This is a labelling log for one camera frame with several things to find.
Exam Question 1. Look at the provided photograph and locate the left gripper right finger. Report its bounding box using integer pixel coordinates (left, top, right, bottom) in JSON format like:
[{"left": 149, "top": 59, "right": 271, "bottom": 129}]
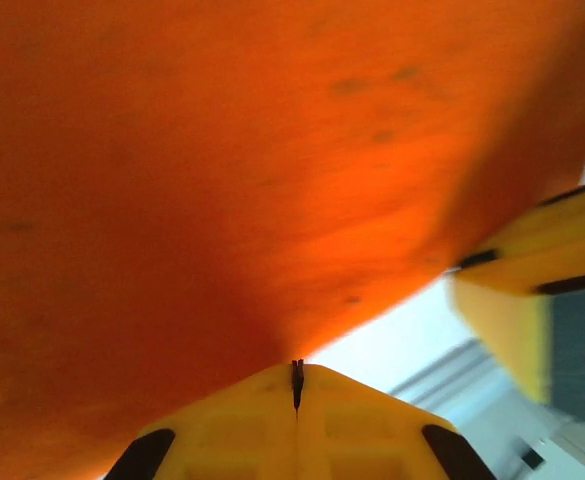
[{"left": 295, "top": 360, "right": 497, "bottom": 480}]

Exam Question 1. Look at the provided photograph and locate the aluminium mounting rail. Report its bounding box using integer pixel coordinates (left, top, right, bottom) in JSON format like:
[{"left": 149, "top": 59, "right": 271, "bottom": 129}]
[{"left": 386, "top": 339, "right": 503, "bottom": 419}]

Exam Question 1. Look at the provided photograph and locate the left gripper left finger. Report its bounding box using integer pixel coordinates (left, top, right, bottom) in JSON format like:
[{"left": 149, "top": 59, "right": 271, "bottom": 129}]
[{"left": 102, "top": 360, "right": 299, "bottom": 480}]

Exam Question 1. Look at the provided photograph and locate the orange t-shirt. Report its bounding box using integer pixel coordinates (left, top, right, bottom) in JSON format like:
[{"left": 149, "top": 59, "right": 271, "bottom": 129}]
[{"left": 0, "top": 0, "right": 585, "bottom": 480}]

